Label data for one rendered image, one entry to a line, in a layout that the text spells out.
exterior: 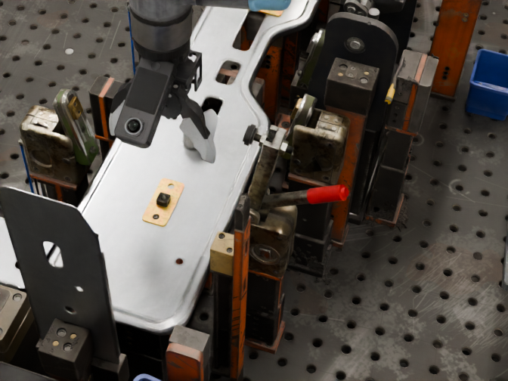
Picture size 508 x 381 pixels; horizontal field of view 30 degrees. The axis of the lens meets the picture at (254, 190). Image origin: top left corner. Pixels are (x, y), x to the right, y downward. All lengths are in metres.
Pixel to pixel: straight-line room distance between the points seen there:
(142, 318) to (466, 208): 0.76
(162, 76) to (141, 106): 0.05
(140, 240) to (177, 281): 0.09
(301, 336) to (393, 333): 0.16
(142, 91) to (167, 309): 0.31
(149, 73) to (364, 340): 0.67
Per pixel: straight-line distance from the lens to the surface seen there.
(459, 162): 1.91
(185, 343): 1.06
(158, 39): 1.16
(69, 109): 1.42
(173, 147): 1.48
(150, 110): 1.19
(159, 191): 1.42
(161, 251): 1.37
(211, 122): 1.29
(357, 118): 1.47
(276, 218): 1.34
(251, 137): 1.22
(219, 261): 1.30
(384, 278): 1.72
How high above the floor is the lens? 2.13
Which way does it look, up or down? 52 degrees down
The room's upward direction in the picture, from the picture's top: 3 degrees clockwise
